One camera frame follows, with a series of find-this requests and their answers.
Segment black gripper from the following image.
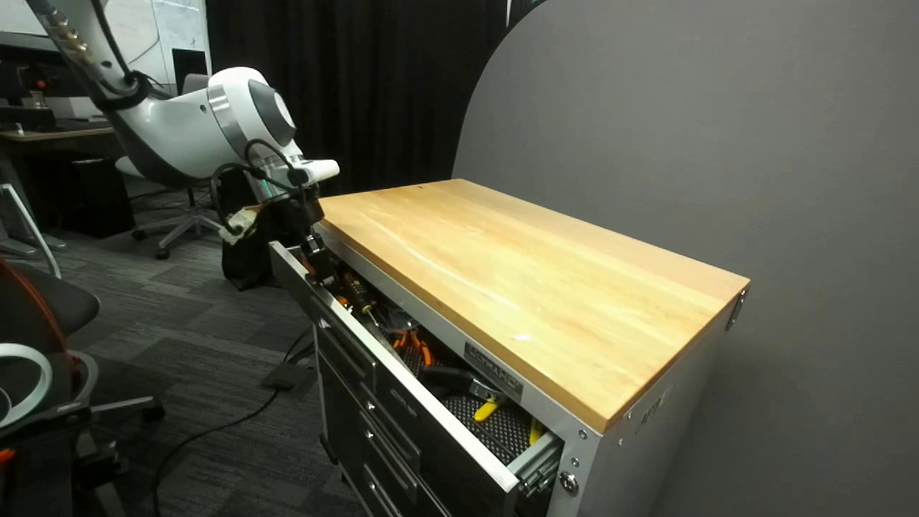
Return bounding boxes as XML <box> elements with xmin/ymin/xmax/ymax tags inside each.
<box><xmin>215</xmin><ymin>169</ymin><xmax>324</xmax><ymax>289</ymax></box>

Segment metal tool drawer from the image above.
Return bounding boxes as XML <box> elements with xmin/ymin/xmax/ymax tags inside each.
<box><xmin>270</xmin><ymin>243</ymin><xmax>563</xmax><ymax>517</ymax></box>

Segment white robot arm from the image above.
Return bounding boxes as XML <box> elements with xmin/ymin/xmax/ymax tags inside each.
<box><xmin>26</xmin><ymin>0</ymin><xmax>339</xmax><ymax>289</ymax></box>

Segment grey office chair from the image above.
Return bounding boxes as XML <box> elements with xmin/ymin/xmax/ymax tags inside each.
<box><xmin>115</xmin><ymin>76</ymin><xmax>220</xmax><ymax>260</ymax></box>

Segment wooden desk in background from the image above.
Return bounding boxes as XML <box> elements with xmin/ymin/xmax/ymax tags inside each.
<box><xmin>0</xmin><ymin>113</ymin><xmax>136</xmax><ymax>240</ymax></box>

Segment black curtain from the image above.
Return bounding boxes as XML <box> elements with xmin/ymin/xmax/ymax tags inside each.
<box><xmin>205</xmin><ymin>0</ymin><xmax>544</xmax><ymax>194</ymax></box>

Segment black chair in foreground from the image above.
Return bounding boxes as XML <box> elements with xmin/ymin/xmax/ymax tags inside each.
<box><xmin>0</xmin><ymin>184</ymin><xmax>165</xmax><ymax>517</ymax></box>

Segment wooden top tool cabinet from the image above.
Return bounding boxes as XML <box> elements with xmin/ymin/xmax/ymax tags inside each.
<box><xmin>323</xmin><ymin>179</ymin><xmax>749</xmax><ymax>517</ymax></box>

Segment black floor cable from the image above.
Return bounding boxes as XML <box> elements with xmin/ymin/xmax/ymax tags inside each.
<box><xmin>149</xmin><ymin>383</ymin><xmax>291</xmax><ymax>517</ymax></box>

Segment orange handled pliers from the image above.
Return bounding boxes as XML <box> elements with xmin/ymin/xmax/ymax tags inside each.
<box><xmin>393</xmin><ymin>327</ymin><xmax>438</xmax><ymax>372</ymax></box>

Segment yellow handled pliers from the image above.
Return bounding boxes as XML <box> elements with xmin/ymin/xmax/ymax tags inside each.
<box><xmin>472</xmin><ymin>396</ymin><xmax>504</xmax><ymax>425</ymax></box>

